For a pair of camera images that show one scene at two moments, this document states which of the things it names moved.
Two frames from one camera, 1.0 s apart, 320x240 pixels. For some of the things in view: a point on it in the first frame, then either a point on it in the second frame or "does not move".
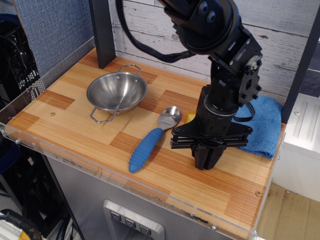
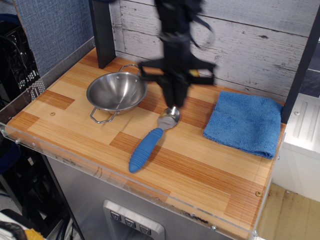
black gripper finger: (200, 155) -> (170, 92)
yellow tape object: (24, 236) -> (31, 234)
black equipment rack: (20, 82) does not move
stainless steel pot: (116, 93) does not move
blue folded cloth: (263, 115) does not move
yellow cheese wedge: (190, 116) -> (195, 72)
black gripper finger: (213, 155) -> (180, 93)
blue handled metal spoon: (169, 116) does not move
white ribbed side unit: (297, 167) does not move
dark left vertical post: (102, 26) does not move
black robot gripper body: (210, 127) -> (174, 69)
